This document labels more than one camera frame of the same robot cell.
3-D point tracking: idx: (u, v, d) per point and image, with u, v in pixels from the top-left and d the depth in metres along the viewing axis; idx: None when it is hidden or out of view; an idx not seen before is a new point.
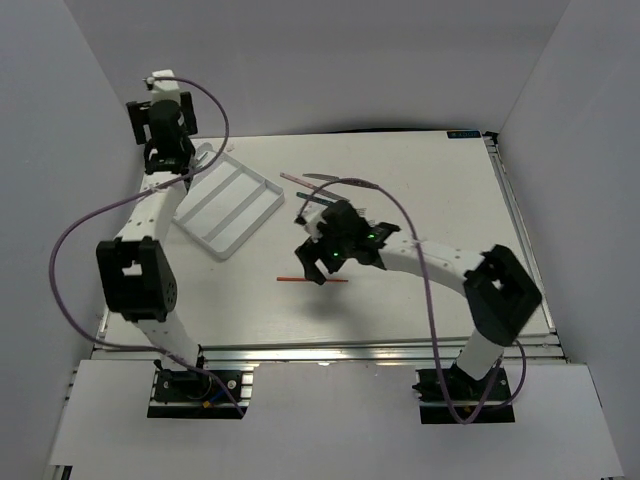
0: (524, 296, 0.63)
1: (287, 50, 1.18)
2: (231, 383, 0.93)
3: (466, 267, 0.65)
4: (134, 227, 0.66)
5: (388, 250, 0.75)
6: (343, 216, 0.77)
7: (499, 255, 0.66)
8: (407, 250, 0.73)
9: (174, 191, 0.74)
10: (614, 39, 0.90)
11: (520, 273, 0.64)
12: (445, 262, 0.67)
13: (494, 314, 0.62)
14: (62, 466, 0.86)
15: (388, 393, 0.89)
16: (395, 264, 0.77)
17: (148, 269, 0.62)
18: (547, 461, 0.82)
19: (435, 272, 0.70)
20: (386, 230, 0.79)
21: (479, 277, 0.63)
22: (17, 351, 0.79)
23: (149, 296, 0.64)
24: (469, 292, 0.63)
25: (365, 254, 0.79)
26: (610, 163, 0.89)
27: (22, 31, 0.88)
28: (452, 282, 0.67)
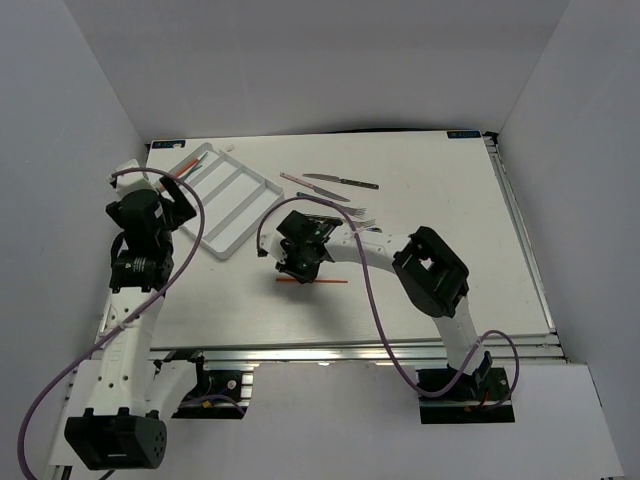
0: (451, 271, 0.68)
1: (287, 51, 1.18)
2: (230, 383, 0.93)
3: (395, 249, 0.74)
4: (107, 391, 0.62)
5: (330, 243, 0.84)
6: (290, 224, 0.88)
7: (424, 235, 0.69)
8: (347, 241, 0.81)
9: (146, 317, 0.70)
10: (614, 38, 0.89)
11: (446, 250, 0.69)
12: (378, 247, 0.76)
13: (423, 290, 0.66)
14: (62, 466, 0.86)
15: (388, 393, 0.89)
16: (343, 256, 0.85)
17: (130, 445, 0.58)
18: (547, 462, 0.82)
19: (374, 259, 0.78)
20: (328, 225, 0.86)
21: (405, 257, 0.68)
22: (16, 351, 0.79)
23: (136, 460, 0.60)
24: (399, 272, 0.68)
25: (314, 250, 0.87)
26: (610, 163, 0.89)
27: (22, 31, 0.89)
28: (387, 263, 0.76)
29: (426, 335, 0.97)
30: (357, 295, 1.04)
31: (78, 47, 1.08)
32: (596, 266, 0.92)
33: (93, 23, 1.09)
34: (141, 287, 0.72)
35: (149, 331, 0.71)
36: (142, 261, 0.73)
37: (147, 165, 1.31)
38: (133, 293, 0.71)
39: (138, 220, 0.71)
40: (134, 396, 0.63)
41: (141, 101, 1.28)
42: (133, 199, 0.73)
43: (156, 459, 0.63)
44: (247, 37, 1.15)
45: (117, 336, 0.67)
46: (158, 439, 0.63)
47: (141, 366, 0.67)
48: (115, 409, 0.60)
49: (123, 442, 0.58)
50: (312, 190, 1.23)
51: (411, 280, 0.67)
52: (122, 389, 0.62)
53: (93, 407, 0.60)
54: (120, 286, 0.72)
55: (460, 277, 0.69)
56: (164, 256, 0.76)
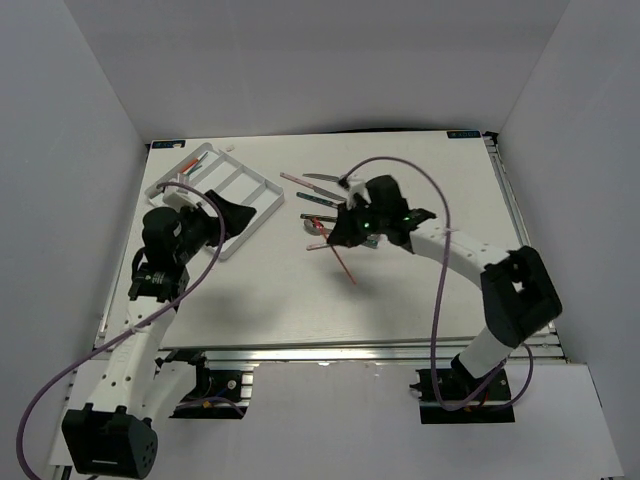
0: (542, 304, 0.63)
1: (286, 50, 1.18)
2: (231, 383, 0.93)
3: (488, 260, 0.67)
4: (108, 388, 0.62)
5: (416, 234, 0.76)
6: (387, 192, 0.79)
7: (524, 256, 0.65)
8: (436, 237, 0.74)
9: (156, 324, 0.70)
10: (614, 39, 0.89)
11: (544, 281, 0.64)
12: (469, 252, 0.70)
13: (503, 309, 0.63)
14: (62, 466, 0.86)
15: (388, 393, 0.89)
16: (424, 251, 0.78)
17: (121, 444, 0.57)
18: (546, 462, 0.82)
19: (458, 262, 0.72)
20: (421, 215, 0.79)
21: (499, 273, 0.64)
22: (16, 351, 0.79)
23: (123, 466, 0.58)
24: (485, 284, 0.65)
25: (396, 235, 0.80)
26: (610, 163, 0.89)
27: (22, 31, 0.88)
28: (473, 272, 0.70)
29: (425, 335, 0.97)
30: (356, 295, 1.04)
31: (77, 47, 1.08)
32: (596, 266, 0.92)
33: (92, 22, 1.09)
34: (157, 297, 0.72)
35: (158, 339, 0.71)
36: (162, 275, 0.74)
37: (147, 165, 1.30)
38: (147, 302, 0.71)
39: (162, 239, 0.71)
40: (133, 397, 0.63)
41: (141, 101, 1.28)
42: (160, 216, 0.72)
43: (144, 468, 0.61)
44: (247, 37, 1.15)
45: (128, 340, 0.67)
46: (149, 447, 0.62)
47: (146, 370, 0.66)
48: (112, 407, 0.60)
49: (114, 438, 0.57)
50: (312, 190, 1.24)
51: (495, 295, 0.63)
52: (121, 389, 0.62)
53: (92, 402, 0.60)
54: (137, 294, 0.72)
55: (550, 314, 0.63)
56: (182, 271, 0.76)
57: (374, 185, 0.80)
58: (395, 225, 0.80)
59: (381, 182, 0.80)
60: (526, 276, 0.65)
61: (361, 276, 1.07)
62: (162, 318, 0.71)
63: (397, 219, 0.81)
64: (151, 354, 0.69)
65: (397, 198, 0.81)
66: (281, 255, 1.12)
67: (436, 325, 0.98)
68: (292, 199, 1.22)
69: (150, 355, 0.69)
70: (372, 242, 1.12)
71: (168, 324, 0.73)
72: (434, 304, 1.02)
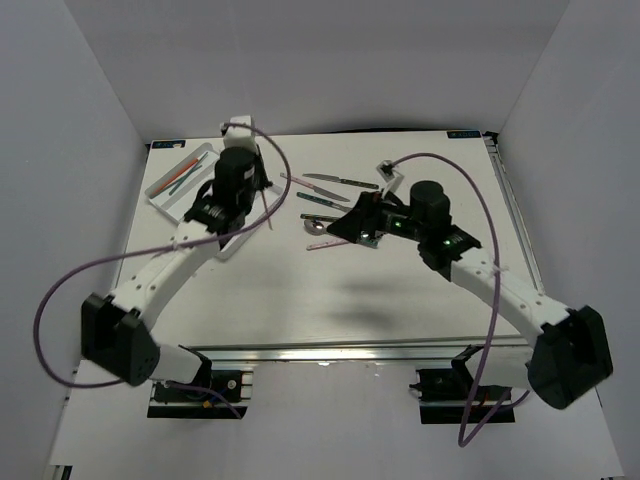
0: (595, 367, 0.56)
1: (286, 51, 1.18)
2: (230, 383, 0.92)
3: (546, 318, 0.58)
4: (133, 289, 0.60)
5: (461, 265, 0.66)
6: (437, 208, 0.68)
7: (582, 315, 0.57)
8: (483, 274, 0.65)
9: (197, 252, 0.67)
10: (614, 39, 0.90)
11: (602, 343, 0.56)
12: (522, 304, 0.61)
13: (556, 372, 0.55)
14: (62, 466, 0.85)
15: (387, 392, 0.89)
16: (464, 283, 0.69)
17: (124, 347, 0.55)
18: (547, 462, 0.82)
19: (507, 309, 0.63)
20: (464, 240, 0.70)
21: (558, 336, 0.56)
22: (16, 351, 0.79)
23: (117, 371, 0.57)
24: (539, 346, 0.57)
25: (433, 258, 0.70)
26: (610, 162, 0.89)
27: (22, 32, 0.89)
28: (524, 326, 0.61)
29: (425, 335, 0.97)
30: (356, 294, 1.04)
31: (78, 47, 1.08)
32: (596, 266, 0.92)
33: (93, 22, 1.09)
34: (207, 227, 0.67)
35: (195, 263, 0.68)
36: (219, 210, 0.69)
37: (147, 165, 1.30)
38: (194, 228, 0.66)
39: (226, 179, 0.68)
40: (152, 308, 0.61)
41: (142, 101, 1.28)
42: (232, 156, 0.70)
43: (139, 382, 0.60)
44: (247, 38, 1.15)
45: (166, 254, 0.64)
46: (150, 362, 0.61)
47: (171, 286, 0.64)
48: (130, 305, 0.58)
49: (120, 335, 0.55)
50: (312, 189, 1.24)
51: (549, 359, 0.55)
52: (143, 294, 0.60)
53: (115, 296, 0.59)
54: (191, 219, 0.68)
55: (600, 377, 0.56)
56: (239, 213, 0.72)
57: (423, 198, 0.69)
58: (433, 247, 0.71)
59: (432, 197, 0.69)
60: (583, 337, 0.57)
61: (361, 276, 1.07)
62: (206, 248, 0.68)
63: (434, 241, 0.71)
64: (182, 276, 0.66)
65: (444, 218, 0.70)
66: (281, 255, 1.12)
67: (437, 325, 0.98)
68: (292, 199, 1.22)
69: (182, 278, 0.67)
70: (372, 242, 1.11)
71: (206, 255, 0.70)
72: (434, 304, 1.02)
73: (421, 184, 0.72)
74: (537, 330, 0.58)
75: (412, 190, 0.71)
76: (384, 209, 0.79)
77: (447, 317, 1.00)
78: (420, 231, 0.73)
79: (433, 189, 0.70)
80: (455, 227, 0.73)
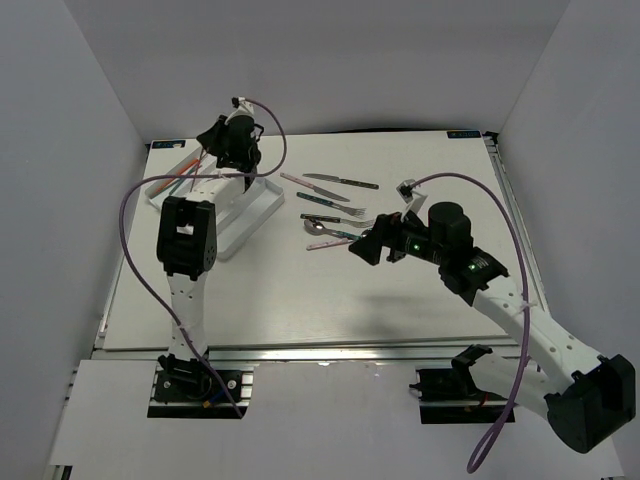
0: (617, 413, 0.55)
1: (286, 51, 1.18)
2: (231, 383, 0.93)
3: (576, 366, 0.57)
4: None
5: (487, 295, 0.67)
6: (456, 230, 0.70)
7: (613, 364, 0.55)
8: (511, 308, 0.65)
9: None
10: (614, 39, 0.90)
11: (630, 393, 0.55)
12: (551, 348, 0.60)
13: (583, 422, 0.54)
14: (62, 466, 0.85)
15: (387, 392, 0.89)
16: (486, 311, 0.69)
17: (203, 225, 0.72)
18: (547, 463, 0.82)
19: (534, 349, 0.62)
20: (488, 264, 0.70)
21: (591, 390, 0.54)
22: (16, 351, 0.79)
23: (194, 251, 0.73)
24: (569, 395, 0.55)
25: (455, 281, 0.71)
26: (610, 161, 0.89)
27: (22, 32, 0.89)
28: (551, 369, 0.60)
29: (425, 335, 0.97)
30: (356, 294, 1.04)
31: (78, 47, 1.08)
32: (596, 265, 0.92)
33: (93, 22, 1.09)
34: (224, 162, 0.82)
35: None
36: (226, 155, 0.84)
37: (147, 165, 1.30)
38: None
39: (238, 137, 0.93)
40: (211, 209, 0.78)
41: (142, 101, 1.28)
42: (237, 121, 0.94)
43: (206, 266, 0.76)
44: (247, 38, 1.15)
45: None
46: (212, 251, 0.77)
47: None
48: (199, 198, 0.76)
49: (200, 217, 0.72)
50: (312, 189, 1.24)
51: (579, 412, 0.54)
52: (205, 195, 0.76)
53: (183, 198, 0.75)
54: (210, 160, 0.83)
55: (620, 420, 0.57)
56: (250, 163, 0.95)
57: (442, 220, 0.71)
58: (454, 270, 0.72)
59: (453, 218, 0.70)
60: (612, 387, 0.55)
61: (361, 276, 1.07)
62: None
63: (457, 264, 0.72)
64: (225, 196, 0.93)
65: (464, 240, 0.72)
66: (282, 255, 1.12)
67: (436, 325, 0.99)
68: (292, 199, 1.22)
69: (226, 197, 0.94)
70: None
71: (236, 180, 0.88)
72: (435, 305, 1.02)
73: (440, 206, 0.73)
74: (568, 379, 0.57)
75: (430, 212, 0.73)
76: (403, 229, 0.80)
77: (447, 317, 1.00)
78: (442, 253, 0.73)
79: (453, 211, 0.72)
80: (475, 249, 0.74)
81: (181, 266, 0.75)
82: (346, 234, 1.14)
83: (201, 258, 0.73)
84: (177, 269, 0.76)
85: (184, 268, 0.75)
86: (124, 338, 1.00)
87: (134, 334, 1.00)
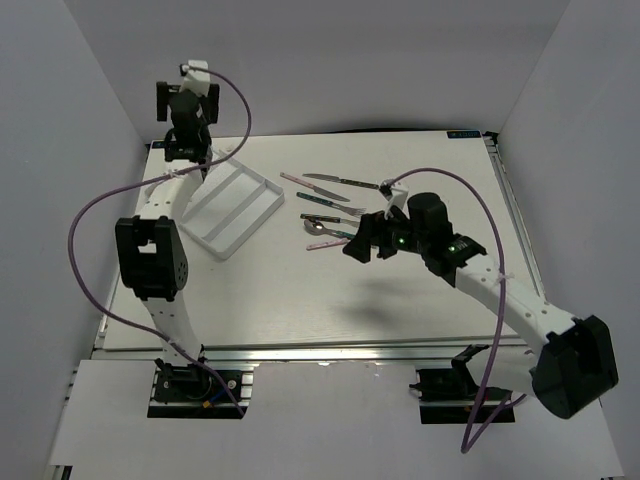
0: (600, 379, 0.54)
1: (287, 50, 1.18)
2: (230, 383, 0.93)
3: (551, 328, 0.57)
4: (153, 208, 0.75)
5: (467, 271, 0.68)
6: (433, 215, 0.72)
7: (589, 324, 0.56)
8: (488, 282, 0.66)
9: (189, 179, 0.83)
10: (614, 40, 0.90)
11: (609, 355, 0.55)
12: (527, 312, 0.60)
13: (561, 382, 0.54)
14: (62, 466, 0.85)
15: (388, 392, 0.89)
16: (468, 289, 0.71)
17: (164, 246, 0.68)
18: (548, 462, 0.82)
19: (511, 317, 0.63)
20: (468, 246, 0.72)
21: (565, 348, 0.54)
22: (16, 351, 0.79)
23: (163, 274, 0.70)
24: (544, 354, 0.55)
25: (437, 263, 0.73)
26: (610, 161, 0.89)
27: (23, 32, 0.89)
28: (529, 336, 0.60)
29: (425, 334, 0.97)
30: (355, 295, 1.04)
31: (78, 47, 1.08)
32: (596, 265, 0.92)
33: (93, 23, 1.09)
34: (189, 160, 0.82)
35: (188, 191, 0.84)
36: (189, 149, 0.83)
37: (147, 165, 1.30)
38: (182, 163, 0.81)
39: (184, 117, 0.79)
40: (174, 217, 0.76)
41: (142, 100, 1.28)
42: (183, 96, 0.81)
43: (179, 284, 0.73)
44: (247, 37, 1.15)
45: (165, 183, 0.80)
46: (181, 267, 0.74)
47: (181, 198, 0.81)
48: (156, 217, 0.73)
49: (157, 236, 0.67)
50: (312, 189, 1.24)
51: (554, 369, 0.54)
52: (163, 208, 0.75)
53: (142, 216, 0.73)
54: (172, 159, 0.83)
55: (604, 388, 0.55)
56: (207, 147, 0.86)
57: (419, 206, 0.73)
58: (436, 252, 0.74)
59: (429, 203, 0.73)
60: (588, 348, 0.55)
61: (362, 276, 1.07)
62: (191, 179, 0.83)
63: (438, 247, 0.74)
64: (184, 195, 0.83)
65: (443, 224, 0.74)
66: (282, 255, 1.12)
67: (437, 325, 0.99)
68: (292, 199, 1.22)
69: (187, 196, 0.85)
70: None
71: (195, 185, 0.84)
72: (435, 304, 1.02)
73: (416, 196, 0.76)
74: (543, 339, 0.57)
75: (407, 202, 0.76)
76: (386, 224, 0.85)
77: (447, 318, 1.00)
78: (423, 239, 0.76)
79: (425, 199, 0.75)
80: (455, 234, 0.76)
81: (152, 289, 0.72)
82: (346, 234, 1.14)
83: (171, 280, 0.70)
84: (148, 293, 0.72)
85: (156, 291, 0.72)
86: (124, 338, 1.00)
87: (133, 334, 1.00)
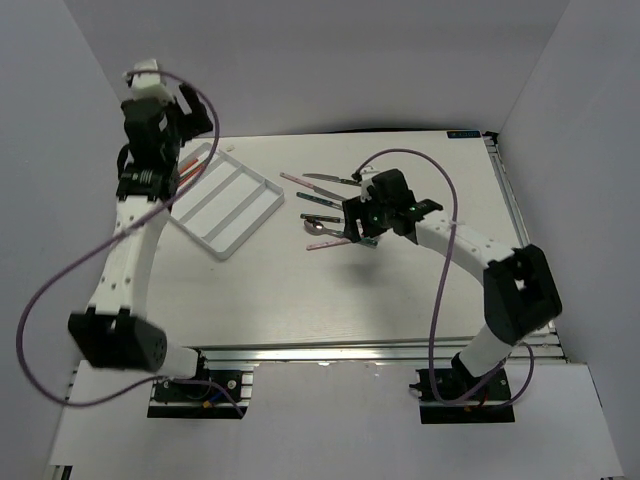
0: (543, 303, 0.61)
1: (286, 50, 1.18)
2: (231, 383, 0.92)
3: (492, 257, 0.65)
4: (108, 291, 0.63)
5: (422, 224, 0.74)
6: (390, 182, 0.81)
7: (527, 253, 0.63)
8: (441, 229, 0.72)
9: (149, 226, 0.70)
10: (613, 40, 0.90)
11: (547, 281, 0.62)
12: (473, 248, 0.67)
13: (503, 304, 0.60)
14: (63, 466, 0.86)
15: (387, 392, 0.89)
16: (429, 243, 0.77)
17: (130, 339, 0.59)
18: (547, 462, 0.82)
19: (462, 257, 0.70)
20: (427, 206, 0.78)
21: (503, 271, 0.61)
22: (16, 351, 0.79)
23: (136, 363, 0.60)
24: (486, 279, 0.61)
25: (400, 224, 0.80)
26: (609, 161, 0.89)
27: (23, 33, 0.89)
28: (477, 268, 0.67)
29: (425, 334, 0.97)
30: (355, 294, 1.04)
31: (78, 48, 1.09)
32: (596, 265, 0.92)
33: (93, 23, 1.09)
34: (146, 197, 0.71)
35: (150, 242, 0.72)
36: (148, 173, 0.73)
37: None
38: (138, 203, 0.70)
39: (140, 128, 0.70)
40: (135, 298, 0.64)
41: None
42: (139, 107, 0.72)
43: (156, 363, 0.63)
44: (246, 38, 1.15)
45: (120, 245, 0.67)
46: (156, 349, 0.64)
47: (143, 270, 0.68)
48: (116, 308, 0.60)
49: (121, 330, 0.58)
50: (312, 189, 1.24)
51: (497, 292, 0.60)
52: (121, 289, 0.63)
53: (95, 305, 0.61)
54: (126, 195, 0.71)
55: (548, 315, 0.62)
56: (171, 169, 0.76)
57: (379, 177, 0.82)
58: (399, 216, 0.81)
59: (387, 173, 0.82)
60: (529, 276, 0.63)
61: (362, 276, 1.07)
62: (154, 221, 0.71)
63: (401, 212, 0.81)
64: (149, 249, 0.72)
65: (403, 191, 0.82)
66: (282, 255, 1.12)
67: (437, 325, 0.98)
68: (292, 199, 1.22)
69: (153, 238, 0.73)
70: (372, 242, 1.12)
71: (160, 228, 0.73)
72: (435, 304, 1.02)
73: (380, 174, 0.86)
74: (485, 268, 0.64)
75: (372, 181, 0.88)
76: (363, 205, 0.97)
77: (447, 317, 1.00)
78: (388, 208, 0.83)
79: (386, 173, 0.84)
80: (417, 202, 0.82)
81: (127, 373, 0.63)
82: None
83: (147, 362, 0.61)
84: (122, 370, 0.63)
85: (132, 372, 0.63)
86: None
87: None
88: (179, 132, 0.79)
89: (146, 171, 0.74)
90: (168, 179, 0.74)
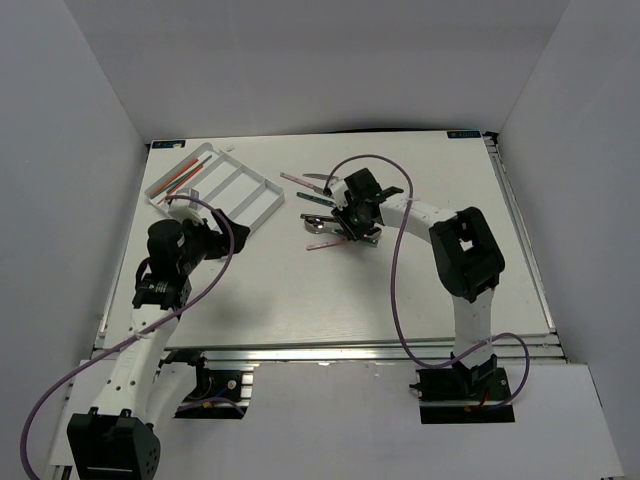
0: (486, 259, 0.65)
1: (286, 50, 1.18)
2: (230, 383, 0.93)
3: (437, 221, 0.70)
4: (112, 392, 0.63)
5: (385, 205, 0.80)
6: (358, 177, 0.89)
7: (469, 215, 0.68)
8: (400, 205, 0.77)
9: (161, 331, 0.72)
10: (613, 40, 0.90)
11: (489, 239, 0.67)
12: (423, 216, 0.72)
13: (448, 261, 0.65)
14: (62, 466, 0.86)
15: (388, 392, 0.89)
16: (392, 222, 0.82)
17: (125, 451, 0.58)
18: (547, 462, 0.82)
19: (415, 225, 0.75)
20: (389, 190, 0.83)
21: (445, 230, 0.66)
22: (15, 351, 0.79)
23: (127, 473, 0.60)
24: (432, 237, 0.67)
25: (369, 210, 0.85)
26: (610, 161, 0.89)
27: (23, 32, 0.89)
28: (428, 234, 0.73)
29: (424, 334, 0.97)
30: (355, 294, 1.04)
31: (78, 47, 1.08)
32: (596, 265, 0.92)
33: (93, 23, 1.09)
34: (160, 305, 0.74)
35: (162, 344, 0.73)
36: (164, 285, 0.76)
37: (147, 165, 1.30)
38: (150, 310, 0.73)
39: (163, 250, 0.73)
40: (138, 400, 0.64)
41: (142, 101, 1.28)
42: (164, 226, 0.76)
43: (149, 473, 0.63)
44: (246, 37, 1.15)
45: (132, 345, 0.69)
46: (153, 455, 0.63)
47: (148, 371, 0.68)
48: (116, 410, 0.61)
49: (119, 444, 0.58)
50: (312, 189, 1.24)
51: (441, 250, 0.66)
52: (127, 392, 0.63)
53: (98, 406, 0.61)
54: (141, 302, 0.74)
55: (492, 270, 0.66)
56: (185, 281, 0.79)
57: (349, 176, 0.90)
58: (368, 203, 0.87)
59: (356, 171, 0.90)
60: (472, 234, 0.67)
61: (361, 276, 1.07)
62: (167, 326, 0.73)
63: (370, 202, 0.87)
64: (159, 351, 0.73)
65: (371, 183, 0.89)
66: (282, 255, 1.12)
67: (436, 325, 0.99)
68: (292, 199, 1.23)
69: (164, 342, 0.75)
70: (372, 239, 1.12)
71: (171, 331, 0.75)
72: (434, 304, 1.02)
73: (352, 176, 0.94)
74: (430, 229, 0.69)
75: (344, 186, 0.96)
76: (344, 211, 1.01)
77: (445, 317, 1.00)
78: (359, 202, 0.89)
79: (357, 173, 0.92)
80: None
81: None
82: None
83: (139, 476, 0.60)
84: None
85: None
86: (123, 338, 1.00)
87: None
88: (202, 248, 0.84)
89: (161, 281, 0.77)
90: (180, 292, 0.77)
